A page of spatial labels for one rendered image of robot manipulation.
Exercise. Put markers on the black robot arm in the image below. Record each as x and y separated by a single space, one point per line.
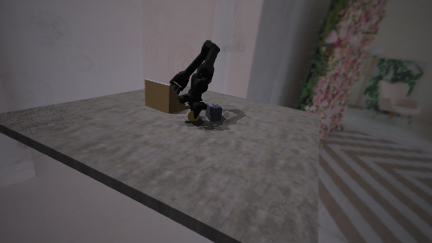
202 77

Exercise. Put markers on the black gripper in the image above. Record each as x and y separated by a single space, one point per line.
196 106

